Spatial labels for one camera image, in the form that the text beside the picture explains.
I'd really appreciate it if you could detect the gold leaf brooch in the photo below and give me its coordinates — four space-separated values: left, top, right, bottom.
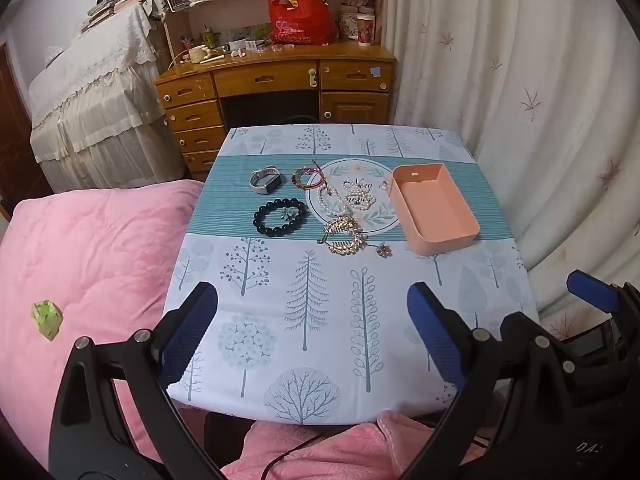
317 215 369 257

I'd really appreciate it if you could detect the black cable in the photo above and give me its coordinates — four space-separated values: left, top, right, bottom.
260 432 332 480

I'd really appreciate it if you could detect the white lace furniture cover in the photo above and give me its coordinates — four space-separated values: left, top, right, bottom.
27 0 174 194

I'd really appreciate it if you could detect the tree print tablecloth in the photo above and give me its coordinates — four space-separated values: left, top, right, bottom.
165 125 542 427

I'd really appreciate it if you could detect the wooden desk with drawers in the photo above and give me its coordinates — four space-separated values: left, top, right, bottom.
154 42 399 183

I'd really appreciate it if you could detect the cream leaf print curtain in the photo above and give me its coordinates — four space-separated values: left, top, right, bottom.
386 0 640 323

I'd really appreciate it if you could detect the green crumpled wrapper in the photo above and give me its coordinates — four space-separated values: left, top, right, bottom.
31 300 64 342

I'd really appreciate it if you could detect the red plastic bag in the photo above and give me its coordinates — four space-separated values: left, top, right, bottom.
267 0 340 47

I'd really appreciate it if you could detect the white pearl necklace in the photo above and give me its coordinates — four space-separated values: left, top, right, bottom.
315 177 378 222

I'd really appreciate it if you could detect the pink fleece clothing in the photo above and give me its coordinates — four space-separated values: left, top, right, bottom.
220 409 497 480

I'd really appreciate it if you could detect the red string bracelet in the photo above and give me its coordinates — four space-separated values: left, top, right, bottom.
306 161 337 196

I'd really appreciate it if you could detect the wooden desk hutch shelf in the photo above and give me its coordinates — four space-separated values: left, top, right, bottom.
151 0 390 63

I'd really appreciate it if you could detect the stack of books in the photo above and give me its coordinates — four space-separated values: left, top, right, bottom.
80 0 152 32

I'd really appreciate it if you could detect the pink blanket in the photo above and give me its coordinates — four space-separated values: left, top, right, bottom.
0 179 207 463

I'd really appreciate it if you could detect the pink plastic box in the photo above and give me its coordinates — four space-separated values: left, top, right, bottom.
390 162 481 254

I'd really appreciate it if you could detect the black bead bracelet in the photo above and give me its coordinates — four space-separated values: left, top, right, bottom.
253 199 310 237

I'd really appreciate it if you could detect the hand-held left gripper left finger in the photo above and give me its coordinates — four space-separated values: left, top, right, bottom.
48 281 226 480

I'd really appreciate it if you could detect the dark wooden door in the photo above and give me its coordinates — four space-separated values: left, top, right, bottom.
0 42 52 213

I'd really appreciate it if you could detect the white band smartwatch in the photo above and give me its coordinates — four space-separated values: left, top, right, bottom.
250 166 282 195

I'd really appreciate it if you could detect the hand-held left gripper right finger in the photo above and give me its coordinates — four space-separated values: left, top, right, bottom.
406 281 563 480

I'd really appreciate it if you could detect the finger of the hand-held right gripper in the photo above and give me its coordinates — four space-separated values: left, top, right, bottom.
566 270 640 361

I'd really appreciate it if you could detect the red patterned paper cup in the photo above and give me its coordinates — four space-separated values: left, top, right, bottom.
356 14 376 48

